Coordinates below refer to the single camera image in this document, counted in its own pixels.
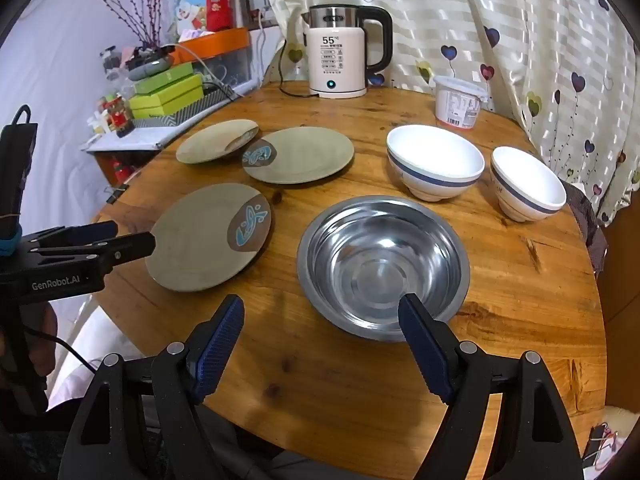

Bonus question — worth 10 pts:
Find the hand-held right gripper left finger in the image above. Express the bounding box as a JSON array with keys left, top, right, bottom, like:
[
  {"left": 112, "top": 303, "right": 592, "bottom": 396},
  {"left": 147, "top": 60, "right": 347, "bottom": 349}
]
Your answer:
[{"left": 57, "top": 294, "right": 246, "bottom": 480}]

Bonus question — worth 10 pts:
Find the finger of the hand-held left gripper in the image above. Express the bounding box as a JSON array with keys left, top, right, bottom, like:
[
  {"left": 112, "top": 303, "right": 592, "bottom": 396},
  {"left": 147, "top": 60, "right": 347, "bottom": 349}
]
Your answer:
[
  {"left": 22, "top": 220, "right": 119, "bottom": 251},
  {"left": 27, "top": 231, "right": 157, "bottom": 277}
]

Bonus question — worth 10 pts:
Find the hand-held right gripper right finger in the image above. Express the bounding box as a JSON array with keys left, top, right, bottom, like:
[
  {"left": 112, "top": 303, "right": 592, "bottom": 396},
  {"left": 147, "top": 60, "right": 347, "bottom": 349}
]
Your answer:
[{"left": 397, "top": 293, "right": 586, "bottom": 480}]

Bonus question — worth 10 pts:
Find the green fish-print plate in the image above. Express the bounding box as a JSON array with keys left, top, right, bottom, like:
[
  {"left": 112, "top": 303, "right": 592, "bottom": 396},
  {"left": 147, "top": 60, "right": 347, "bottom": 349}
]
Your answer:
[
  {"left": 242, "top": 127, "right": 355, "bottom": 185},
  {"left": 149, "top": 183, "right": 274, "bottom": 294}
]

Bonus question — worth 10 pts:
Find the stainless steel bowl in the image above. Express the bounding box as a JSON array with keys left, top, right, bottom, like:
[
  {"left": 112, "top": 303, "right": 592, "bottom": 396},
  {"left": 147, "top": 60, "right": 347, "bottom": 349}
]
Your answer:
[{"left": 296, "top": 195, "right": 471, "bottom": 344}]

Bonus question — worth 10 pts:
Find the grey-white plate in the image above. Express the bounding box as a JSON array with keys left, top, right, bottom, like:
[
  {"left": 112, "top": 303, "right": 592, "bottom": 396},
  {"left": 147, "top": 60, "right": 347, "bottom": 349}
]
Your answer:
[{"left": 175, "top": 119, "right": 260, "bottom": 166}]

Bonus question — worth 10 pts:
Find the large white blue-striped bowl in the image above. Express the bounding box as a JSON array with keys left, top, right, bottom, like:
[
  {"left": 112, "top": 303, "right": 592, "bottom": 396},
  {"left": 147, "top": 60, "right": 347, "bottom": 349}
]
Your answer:
[{"left": 385, "top": 124, "right": 486, "bottom": 203}]

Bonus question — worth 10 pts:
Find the small white blue-striped bowl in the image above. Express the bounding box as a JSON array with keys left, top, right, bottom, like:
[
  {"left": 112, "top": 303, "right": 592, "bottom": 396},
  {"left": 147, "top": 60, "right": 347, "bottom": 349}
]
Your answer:
[{"left": 489, "top": 145, "right": 568, "bottom": 223}]

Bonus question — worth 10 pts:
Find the person's left hand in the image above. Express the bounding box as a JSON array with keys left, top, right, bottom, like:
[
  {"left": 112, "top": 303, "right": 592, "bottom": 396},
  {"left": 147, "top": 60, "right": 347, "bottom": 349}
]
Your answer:
[{"left": 26, "top": 304, "right": 59, "bottom": 381}]

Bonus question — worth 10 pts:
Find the white shelf board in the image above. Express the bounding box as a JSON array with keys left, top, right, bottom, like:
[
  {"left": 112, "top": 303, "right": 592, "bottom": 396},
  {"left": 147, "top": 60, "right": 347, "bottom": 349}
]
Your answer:
[{"left": 80, "top": 110, "right": 202, "bottom": 154}]

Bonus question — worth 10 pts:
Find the red doll figurine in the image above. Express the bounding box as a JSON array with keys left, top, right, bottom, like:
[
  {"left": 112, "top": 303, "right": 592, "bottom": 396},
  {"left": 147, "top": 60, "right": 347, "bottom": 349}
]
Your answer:
[{"left": 102, "top": 94, "right": 135, "bottom": 140}]

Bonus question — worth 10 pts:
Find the green flat box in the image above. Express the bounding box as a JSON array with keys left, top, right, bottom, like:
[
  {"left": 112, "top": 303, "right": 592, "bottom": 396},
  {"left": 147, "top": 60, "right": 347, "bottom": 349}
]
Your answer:
[
  {"left": 132, "top": 62, "right": 194, "bottom": 95},
  {"left": 128, "top": 74, "right": 206, "bottom": 119}
]

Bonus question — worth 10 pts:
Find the grey chevron pattern box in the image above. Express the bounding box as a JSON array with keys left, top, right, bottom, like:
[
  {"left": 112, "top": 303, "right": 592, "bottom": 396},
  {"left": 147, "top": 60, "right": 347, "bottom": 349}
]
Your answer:
[{"left": 132, "top": 80, "right": 251, "bottom": 129}]

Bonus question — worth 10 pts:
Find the grey pouch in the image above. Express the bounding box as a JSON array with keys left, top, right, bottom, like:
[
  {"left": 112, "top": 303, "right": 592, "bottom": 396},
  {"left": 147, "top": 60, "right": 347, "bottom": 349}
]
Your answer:
[{"left": 124, "top": 46, "right": 175, "bottom": 81}]

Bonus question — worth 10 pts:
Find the wooden cabinet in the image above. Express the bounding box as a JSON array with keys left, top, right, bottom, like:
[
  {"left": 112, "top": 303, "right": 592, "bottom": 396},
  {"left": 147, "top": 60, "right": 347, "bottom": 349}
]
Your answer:
[{"left": 594, "top": 200, "right": 640, "bottom": 413}]

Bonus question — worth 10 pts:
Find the dark patterned cloth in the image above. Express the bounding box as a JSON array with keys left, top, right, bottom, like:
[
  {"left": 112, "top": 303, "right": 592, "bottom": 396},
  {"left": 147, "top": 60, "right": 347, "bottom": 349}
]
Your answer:
[{"left": 564, "top": 180, "right": 609, "bottom": 277}]

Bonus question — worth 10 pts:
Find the orange-lid clear storage box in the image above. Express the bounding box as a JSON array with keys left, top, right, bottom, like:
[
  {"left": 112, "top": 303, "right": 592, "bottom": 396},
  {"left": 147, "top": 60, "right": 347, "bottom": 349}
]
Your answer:
[{"left": 169, "top": 27, "right": 251, "bottom": 96}]

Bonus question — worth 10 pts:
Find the white plastic tub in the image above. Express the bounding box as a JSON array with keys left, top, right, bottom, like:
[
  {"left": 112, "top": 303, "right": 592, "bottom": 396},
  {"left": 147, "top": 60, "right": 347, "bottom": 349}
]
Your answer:
[{"left": 432, "top": 74, "right": 489, "bottom": 129}]

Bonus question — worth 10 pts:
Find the white electric kettle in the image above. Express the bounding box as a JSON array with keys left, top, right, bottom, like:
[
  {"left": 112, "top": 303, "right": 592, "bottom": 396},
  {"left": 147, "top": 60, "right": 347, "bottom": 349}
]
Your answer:
[{"left": 301, "top": 4, "right": 394, "bottom": 100}]

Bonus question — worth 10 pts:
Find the heart-print striped curtain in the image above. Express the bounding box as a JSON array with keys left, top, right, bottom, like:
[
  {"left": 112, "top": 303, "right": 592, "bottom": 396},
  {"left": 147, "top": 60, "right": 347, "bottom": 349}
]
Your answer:
[{"left": 260, "top": 0, "right": 640, "bottom": 227}]

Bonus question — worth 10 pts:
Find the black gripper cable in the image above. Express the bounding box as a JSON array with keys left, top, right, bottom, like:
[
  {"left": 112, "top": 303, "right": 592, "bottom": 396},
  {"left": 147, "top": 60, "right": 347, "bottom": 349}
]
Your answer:
[{"left": 22, "top": 327, "right": 98, "bottom": 373}]

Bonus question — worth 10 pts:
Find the black kettle cable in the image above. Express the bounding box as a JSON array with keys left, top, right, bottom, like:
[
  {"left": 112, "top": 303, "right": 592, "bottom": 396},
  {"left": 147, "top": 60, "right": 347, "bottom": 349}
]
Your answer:
[{"left": 276, "top": 37, "right": 321, "bottom": 100}]

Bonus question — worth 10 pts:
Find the white cable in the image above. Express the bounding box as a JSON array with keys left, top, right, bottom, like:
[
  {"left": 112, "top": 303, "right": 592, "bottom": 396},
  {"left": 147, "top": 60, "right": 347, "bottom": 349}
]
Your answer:
[{"left": 256, "top": 6, "right": 267, "bottom": 88}]

